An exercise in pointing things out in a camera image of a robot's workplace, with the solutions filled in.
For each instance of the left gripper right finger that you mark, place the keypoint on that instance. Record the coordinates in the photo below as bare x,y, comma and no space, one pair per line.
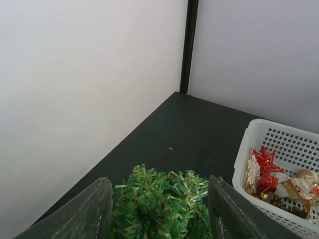
232,216

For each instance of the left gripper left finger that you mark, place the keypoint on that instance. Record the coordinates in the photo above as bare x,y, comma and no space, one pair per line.
86,216

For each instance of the small green christmas tree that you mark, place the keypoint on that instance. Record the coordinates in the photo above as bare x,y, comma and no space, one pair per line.
159,205

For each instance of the white plastic basket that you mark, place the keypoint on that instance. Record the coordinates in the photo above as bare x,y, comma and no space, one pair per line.
295,149

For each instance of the small gold bell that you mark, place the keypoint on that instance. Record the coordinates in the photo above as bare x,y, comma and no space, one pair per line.
266,197

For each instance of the pine cone ornament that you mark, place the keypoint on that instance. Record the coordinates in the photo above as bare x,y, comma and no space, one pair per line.
275,200
302,213

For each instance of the red gift box ornament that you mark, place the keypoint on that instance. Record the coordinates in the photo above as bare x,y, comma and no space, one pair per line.
267,183

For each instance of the white snowflake ornament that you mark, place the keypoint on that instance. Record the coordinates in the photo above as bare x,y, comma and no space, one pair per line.
253,172

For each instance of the red star ornament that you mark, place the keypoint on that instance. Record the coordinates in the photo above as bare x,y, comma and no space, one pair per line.
265,160

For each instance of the snowman doll ornament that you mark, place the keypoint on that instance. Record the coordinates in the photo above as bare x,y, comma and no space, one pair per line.
303,187

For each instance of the right black frame post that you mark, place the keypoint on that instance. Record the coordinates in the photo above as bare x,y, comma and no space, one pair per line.
190,27

